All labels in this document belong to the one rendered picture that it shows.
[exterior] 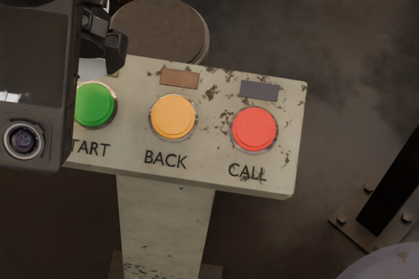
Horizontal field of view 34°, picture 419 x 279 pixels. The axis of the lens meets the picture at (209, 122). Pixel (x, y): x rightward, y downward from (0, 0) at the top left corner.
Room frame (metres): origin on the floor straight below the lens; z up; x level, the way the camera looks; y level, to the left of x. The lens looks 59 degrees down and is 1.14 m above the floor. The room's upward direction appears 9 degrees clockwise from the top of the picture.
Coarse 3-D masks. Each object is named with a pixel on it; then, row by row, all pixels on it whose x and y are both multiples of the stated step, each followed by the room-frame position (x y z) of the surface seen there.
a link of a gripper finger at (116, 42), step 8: (112, 32) 0.27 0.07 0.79; (120, 32) 0.27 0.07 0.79; (104, 40) 0.26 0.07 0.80; (112, 40) 0.26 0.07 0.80; (120, 40) 0.26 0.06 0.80; (112, 48) 0.26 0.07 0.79; (120, 48) 0.26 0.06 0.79; (104, 56) 0.26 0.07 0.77; (112, 56) 0.26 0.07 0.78; (120, 56) 0.26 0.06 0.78; (112, 64) 0.27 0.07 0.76; (120, 64) 0.27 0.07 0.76; (112, 72) 0.28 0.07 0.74
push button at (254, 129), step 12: (252, 108) 0.34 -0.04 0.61; (240, 120) 0.33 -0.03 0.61; (252, 120) 0.33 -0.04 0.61; (264, 120) 0.33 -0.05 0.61; (240, 132) 0.32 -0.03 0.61; (252, 132) 0.32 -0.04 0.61; (264, 132) 0.32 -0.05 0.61; (240, 144) 0.31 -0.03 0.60; (252, 144) 0.31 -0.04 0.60; (264, 144) 0.32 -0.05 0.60
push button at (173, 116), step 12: (168, 96) 0.34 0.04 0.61; (156, 108) 0.33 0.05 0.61; (168, 108) 0.33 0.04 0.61; (180, 108) 0.33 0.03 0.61; (192, 108) 0.34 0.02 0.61; (156, 120) 0.32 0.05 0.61; (168, 120) 0.32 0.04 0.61; (180, 120) 0.32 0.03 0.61; (192, 120) 0.33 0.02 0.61; (168, 132) 0.31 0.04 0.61; (180, 132) 0.31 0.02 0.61
